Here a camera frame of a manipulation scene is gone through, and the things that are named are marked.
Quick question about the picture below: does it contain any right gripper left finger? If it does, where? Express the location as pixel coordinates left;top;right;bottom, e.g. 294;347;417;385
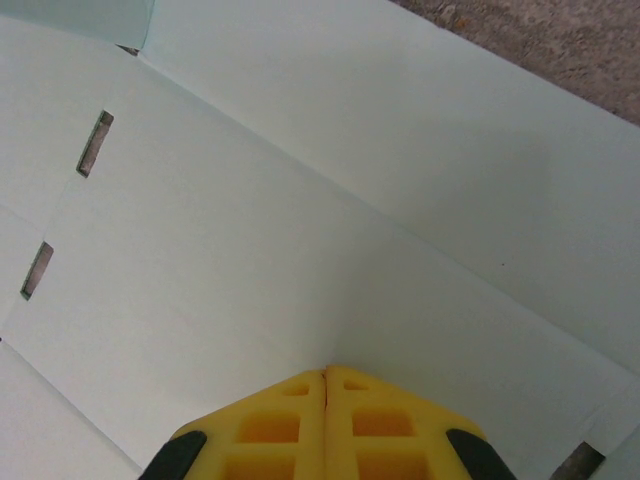
143;367;327;480

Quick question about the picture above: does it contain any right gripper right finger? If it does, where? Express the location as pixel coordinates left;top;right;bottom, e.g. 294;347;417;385
324;363;519;480

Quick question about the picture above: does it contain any light teal paper box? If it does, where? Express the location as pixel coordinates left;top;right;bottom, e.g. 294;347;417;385
0;0;640;480

